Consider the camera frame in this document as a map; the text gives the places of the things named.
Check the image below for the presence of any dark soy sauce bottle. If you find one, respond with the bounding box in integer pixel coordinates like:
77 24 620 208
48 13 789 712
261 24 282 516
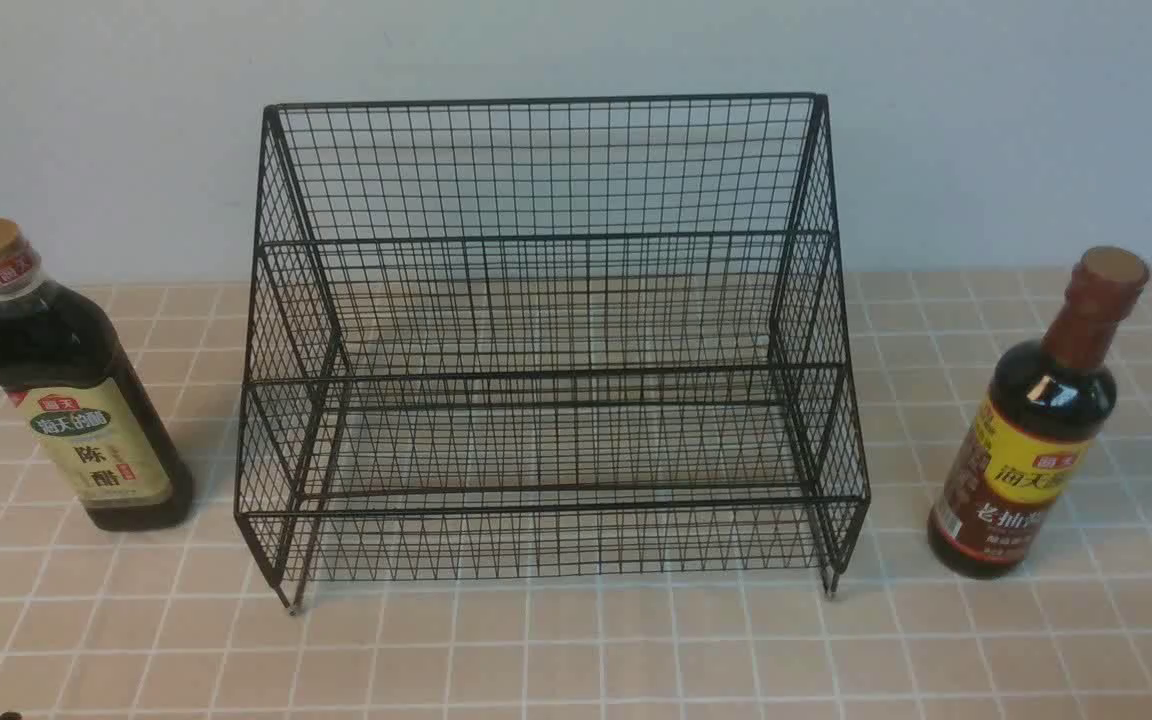
927 247 1149 579

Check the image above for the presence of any vinegar bottle gold cap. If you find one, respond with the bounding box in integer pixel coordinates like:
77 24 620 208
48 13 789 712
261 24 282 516
0 218 195 532

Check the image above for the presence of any black wire mesh rack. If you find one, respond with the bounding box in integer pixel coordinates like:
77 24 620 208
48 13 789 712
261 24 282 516
233 92 870 614

